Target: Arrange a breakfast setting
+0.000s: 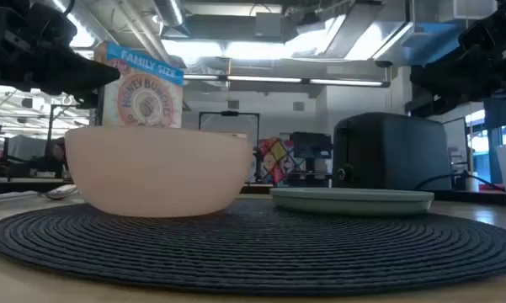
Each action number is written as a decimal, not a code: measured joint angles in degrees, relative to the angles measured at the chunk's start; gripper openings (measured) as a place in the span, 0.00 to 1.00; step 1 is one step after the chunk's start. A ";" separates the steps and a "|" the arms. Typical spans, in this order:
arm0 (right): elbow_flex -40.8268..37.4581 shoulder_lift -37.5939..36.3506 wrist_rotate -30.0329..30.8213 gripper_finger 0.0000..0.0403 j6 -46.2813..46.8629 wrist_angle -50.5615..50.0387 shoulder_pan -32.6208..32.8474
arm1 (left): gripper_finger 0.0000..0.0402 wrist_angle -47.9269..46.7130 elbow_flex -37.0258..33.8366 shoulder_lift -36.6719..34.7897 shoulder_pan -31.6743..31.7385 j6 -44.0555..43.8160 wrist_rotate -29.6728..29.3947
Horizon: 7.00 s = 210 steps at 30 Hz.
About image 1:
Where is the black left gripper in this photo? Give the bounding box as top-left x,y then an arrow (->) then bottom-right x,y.
0,0 -> 121,109

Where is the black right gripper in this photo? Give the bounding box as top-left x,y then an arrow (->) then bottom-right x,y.
410,0 -> 506,97

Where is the family size cereal box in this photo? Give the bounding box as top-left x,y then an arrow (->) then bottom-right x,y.
94,40 -> 185,130

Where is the black toaster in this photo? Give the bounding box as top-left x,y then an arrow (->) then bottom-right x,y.
331,111 -> 453,191

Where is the metal spoon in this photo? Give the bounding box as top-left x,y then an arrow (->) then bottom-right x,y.
0,183 -> 80,202

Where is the pink plastic bowl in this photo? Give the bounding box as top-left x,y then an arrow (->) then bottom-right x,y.
64,125 -> 253,219

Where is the black background machine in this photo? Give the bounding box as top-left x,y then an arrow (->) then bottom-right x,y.
290,131 -> 333,189

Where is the pale green plate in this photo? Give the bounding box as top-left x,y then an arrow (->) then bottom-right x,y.
270,187 -> 435,218

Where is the long ceiling light strip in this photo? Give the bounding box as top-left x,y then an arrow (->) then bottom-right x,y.
183,74 -> 391,88

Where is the grey ceiling box unit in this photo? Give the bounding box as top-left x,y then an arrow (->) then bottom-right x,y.
254,11 -> 284,39

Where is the colourful patterned panel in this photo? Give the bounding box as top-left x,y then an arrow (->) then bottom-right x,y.
258,136 -> 296,186

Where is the black round woven placemat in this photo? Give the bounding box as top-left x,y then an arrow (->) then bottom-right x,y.
0,197 -> 506,295

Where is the black metal stand frame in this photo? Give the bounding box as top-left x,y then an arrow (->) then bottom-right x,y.
198,111 -> 261,182
45,104 -> 97,169

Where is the black toaster cable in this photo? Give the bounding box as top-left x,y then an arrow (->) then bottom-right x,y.
413,170 -> 506,193

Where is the black aluminium table frame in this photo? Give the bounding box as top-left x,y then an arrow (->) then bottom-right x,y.
0,177 -> 506,207

